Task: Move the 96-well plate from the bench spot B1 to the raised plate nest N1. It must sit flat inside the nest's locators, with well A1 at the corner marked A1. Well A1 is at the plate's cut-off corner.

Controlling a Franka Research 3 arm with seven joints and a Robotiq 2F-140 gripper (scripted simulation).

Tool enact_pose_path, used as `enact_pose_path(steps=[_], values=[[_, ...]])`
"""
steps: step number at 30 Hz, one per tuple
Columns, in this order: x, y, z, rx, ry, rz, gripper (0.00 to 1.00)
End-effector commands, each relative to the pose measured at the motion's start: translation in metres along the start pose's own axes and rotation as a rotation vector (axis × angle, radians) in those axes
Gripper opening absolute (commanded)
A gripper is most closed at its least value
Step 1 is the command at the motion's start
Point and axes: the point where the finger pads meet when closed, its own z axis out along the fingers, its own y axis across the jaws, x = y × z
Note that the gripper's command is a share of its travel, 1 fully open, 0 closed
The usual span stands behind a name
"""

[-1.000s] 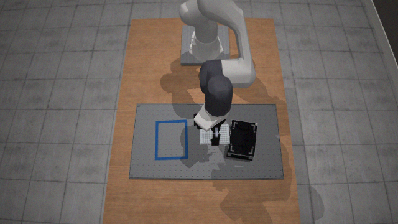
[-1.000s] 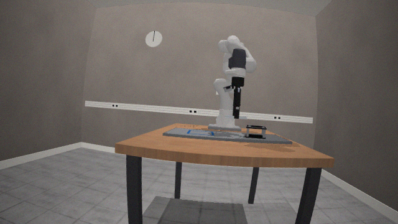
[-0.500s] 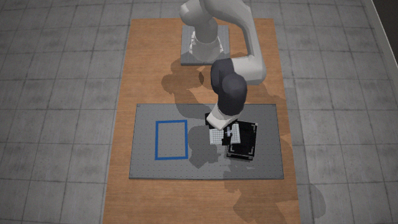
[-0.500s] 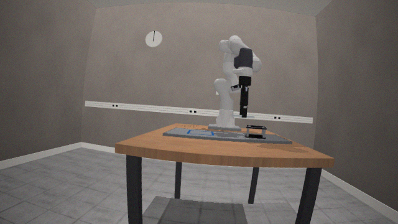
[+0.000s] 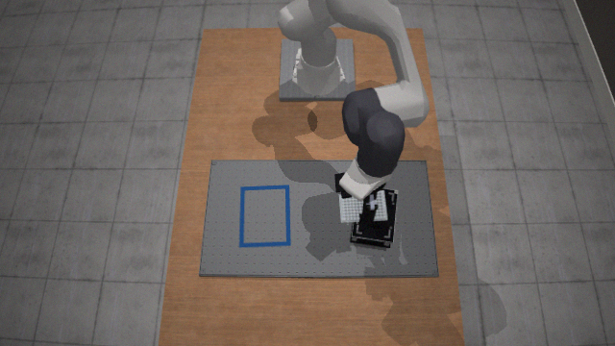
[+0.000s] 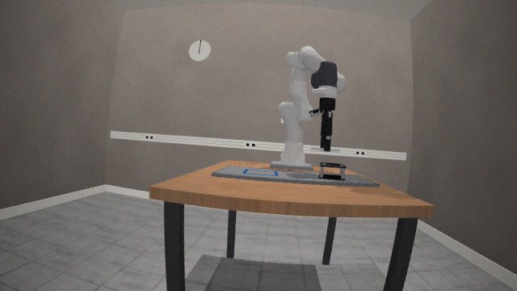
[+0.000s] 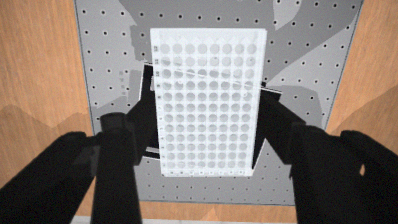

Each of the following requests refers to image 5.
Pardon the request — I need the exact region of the blue tape outline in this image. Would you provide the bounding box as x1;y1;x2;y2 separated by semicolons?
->
239;185;291;248

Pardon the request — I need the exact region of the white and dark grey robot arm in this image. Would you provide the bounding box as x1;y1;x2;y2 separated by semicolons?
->
278;0;430;202

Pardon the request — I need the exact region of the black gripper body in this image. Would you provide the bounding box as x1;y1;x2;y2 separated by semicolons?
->
367;183;386;199

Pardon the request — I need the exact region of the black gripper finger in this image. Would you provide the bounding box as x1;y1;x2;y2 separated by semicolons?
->
359;194;378;224

